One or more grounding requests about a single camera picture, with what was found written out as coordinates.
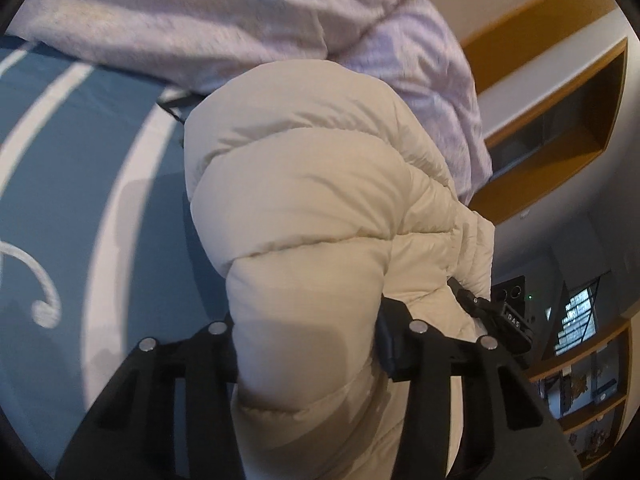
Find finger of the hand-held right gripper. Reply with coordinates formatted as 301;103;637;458
447;277;501;322

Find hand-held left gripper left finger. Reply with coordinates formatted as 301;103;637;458
55;317;246;480

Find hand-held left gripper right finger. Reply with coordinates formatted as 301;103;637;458
375;296;584;480

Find beige down jacket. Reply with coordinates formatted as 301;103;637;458
182;59;497;480

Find window with bars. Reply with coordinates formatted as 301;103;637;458
554;280;602;357

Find wooden bookshelf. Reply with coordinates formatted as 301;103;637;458
526;319;632;467

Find blue patterned bed sheet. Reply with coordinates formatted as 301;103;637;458
0;35;242;473

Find lilac floral duvet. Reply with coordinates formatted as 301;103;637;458
7;0;494;207

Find wooden wall niche shelf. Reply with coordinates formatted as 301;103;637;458
470;37;629;227

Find wooden wall panel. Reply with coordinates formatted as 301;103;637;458
459;0;603;63

